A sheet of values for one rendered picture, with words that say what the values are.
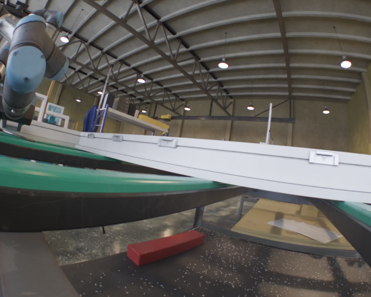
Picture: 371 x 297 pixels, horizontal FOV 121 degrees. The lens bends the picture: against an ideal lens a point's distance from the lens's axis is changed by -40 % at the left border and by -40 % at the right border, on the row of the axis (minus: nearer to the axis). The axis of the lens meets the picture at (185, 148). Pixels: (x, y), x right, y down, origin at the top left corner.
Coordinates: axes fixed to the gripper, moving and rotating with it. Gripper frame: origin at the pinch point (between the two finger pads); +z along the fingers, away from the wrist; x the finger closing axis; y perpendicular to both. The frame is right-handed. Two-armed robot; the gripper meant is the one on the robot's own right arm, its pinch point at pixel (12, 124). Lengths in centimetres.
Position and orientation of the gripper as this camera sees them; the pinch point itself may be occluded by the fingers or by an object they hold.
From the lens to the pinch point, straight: 70.4
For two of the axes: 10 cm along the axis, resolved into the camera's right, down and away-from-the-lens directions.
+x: 5.5, 1.6, 8.2
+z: -8.3, 2.5, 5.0
